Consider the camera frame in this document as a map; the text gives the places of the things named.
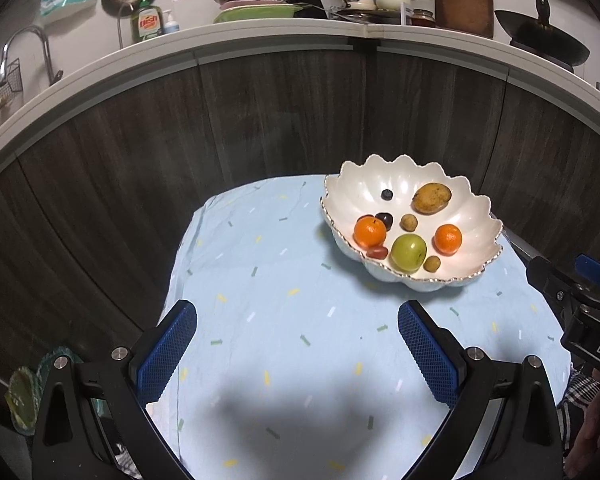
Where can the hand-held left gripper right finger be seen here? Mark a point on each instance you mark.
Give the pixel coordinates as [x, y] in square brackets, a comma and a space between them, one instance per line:
[427, 355]

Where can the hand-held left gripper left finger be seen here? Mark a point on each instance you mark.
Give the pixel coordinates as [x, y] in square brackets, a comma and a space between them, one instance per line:
[165, 355]

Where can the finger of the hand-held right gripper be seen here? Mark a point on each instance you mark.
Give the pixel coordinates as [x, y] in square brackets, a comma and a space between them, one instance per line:
[550, 280]
[595, 267]

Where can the white scalloped bowl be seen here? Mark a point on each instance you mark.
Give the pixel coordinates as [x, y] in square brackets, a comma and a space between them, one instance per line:
[470, 260]

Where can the brown longan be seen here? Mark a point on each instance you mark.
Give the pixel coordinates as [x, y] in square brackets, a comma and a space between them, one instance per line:
[432, 263]
[408, 221]

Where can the green apple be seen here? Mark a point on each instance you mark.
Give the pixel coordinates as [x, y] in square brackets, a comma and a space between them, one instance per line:
[408, 253]

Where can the orange tangerine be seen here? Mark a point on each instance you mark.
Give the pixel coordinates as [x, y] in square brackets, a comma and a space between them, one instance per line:
[448, 238]
[370, 231]

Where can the red date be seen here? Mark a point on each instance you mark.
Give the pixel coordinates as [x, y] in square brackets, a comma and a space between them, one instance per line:
[377, 252]

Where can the dark purple plum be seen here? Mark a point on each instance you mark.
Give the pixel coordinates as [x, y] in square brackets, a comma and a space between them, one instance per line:
[386, 220]

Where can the yellow mango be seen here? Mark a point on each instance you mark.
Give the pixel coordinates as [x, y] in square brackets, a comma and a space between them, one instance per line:
[431, 198]

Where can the blueberry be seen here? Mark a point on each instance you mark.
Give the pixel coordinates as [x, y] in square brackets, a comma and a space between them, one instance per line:
[387, 194]

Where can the person's right hand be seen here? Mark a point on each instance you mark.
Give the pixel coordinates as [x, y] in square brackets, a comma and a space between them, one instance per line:
[595, 440]

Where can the dark checked cloth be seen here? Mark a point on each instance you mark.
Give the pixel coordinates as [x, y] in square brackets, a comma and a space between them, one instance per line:
[575, 395]

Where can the light blue patterned tablecloth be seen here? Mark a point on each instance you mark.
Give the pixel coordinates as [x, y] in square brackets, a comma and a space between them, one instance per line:
[290, 310]

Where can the dark wood base cabinet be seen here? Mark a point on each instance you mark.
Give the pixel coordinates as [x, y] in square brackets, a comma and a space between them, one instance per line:
[130, 160]

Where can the black wok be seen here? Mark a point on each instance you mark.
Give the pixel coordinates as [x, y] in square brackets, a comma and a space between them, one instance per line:
[545, 40]

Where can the glass jar red contents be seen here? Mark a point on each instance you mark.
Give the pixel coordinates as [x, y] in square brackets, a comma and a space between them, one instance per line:
[422, 19]

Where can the steel pot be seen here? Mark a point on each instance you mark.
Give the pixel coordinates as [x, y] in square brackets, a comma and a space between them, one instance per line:
[370, 16]

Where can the blue hand soap bottle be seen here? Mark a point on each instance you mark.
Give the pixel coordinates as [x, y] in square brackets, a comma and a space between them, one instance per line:
[170, 24]

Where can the green dish soap bottle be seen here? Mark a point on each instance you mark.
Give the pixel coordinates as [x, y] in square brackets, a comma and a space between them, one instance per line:
[147, 22]

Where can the thin metal tap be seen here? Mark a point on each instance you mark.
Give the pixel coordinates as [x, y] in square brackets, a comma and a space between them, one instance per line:
[120, 25]

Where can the curved metal faucet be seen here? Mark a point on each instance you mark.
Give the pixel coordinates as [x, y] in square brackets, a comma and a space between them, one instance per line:
[42, 42]

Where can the white kitchen counter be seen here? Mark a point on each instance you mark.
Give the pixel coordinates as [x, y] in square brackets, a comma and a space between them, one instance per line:
[280, 35]

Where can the green basin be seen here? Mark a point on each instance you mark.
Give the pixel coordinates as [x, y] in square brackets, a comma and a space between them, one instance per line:
[260, 14]

